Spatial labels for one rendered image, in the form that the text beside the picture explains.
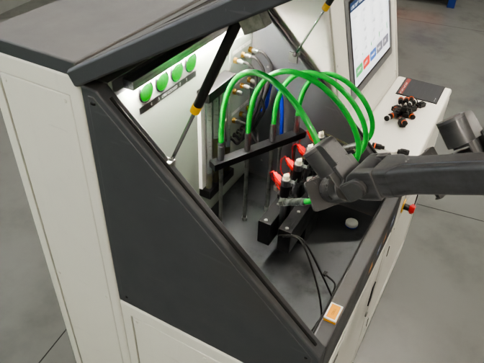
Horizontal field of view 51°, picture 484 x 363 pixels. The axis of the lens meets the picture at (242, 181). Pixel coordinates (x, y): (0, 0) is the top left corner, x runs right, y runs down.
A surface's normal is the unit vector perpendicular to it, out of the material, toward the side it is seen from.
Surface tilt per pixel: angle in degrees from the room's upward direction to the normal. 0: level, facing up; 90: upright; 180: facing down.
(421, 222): 0
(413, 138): 0
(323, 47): 90
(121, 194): 90
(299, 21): 90
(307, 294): 0
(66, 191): 90
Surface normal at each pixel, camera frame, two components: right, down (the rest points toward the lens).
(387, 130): 0.03, -0.79
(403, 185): -0.56, 0.58
